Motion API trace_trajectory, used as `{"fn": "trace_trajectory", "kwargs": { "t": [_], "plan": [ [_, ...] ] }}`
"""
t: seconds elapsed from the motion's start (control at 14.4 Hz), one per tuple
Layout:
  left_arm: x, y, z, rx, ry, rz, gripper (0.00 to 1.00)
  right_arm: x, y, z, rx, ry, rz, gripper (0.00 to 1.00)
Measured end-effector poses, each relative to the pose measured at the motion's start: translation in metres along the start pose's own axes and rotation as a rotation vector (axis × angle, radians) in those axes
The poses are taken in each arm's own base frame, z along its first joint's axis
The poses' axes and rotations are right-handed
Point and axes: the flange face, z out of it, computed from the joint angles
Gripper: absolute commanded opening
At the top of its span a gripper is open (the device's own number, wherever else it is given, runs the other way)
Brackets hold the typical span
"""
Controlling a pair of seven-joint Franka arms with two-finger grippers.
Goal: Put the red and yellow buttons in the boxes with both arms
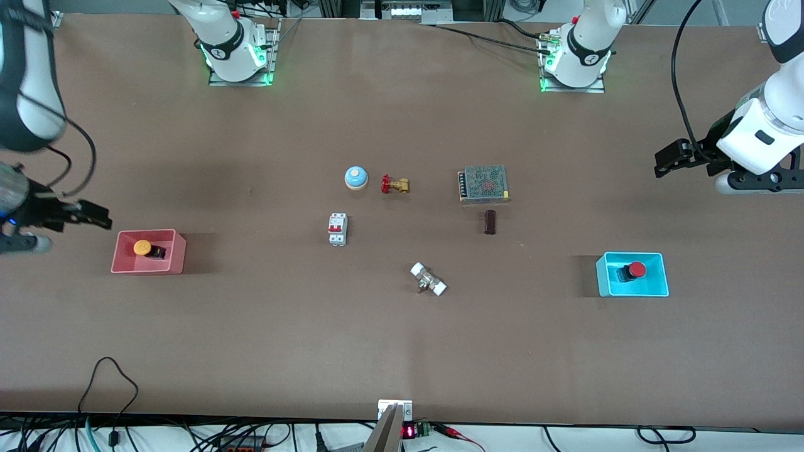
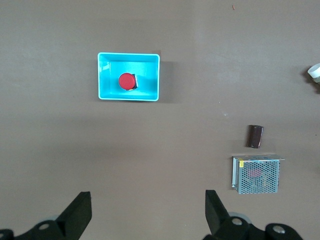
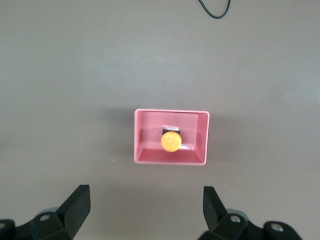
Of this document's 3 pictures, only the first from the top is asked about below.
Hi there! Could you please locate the black looped thin cable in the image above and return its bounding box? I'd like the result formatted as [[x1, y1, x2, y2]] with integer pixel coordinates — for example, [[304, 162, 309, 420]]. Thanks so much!
[[78, 357, 139, 443]]

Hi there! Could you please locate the red clip lead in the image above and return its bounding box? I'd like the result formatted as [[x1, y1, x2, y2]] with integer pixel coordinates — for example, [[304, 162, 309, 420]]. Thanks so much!
[[433, 424, 486, 452]]

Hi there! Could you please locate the metal mesh power supply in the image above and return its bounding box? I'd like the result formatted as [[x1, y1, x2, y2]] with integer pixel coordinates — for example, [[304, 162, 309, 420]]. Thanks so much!
[[457, 164, 511, 205]]

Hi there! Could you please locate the cyan plastic box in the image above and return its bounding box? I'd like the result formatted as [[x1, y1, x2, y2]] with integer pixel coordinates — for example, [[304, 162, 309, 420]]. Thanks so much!
[[595, 252, 670, 298]]

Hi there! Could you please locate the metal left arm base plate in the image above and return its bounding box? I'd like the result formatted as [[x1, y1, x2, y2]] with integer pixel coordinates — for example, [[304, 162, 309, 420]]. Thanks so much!
[[539, 31, 607, 94]]

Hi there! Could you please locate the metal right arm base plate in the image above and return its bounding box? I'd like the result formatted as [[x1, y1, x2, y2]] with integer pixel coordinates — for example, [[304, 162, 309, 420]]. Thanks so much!
[[209, 19, 280, 87]]

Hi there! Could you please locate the grey aluminium camera post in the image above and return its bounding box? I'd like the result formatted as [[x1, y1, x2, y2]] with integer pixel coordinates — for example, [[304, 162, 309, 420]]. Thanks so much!
[[361, 404, 403, 452]]

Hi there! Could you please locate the red plastic box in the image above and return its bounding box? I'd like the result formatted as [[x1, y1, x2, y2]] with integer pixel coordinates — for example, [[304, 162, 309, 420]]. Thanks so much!
[[111, 229, 187, 276]]

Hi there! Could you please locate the grey electronics box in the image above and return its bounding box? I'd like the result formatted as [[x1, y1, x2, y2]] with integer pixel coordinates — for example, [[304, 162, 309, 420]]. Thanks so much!
[[361, 0, 453, 24]]

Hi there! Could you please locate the black orange power strip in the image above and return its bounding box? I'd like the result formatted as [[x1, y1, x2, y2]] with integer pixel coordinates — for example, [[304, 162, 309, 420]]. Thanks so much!
[[214, 435, 266, 452]]

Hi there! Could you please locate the white mounting bracket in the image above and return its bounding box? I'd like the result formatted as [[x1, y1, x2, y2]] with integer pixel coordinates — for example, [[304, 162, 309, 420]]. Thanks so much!
[[378, 399, 413, 421]]

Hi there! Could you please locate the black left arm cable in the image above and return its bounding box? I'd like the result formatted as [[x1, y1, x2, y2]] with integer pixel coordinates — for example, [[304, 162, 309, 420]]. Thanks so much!
[[670, 0, 717, 164]]

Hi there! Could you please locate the black cable on table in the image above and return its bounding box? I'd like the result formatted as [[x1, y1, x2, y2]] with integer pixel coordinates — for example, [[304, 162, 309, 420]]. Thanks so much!
[[432, 20, 553, 54]]

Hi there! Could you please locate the black coiled cable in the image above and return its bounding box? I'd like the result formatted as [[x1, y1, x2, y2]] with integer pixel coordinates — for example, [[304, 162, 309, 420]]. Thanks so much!
[[636, 426, 696, 444]]

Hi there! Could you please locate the white capped metal fitting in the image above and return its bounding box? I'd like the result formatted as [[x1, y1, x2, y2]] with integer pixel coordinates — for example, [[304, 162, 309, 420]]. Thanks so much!
[[410, 262, 448, 297]]

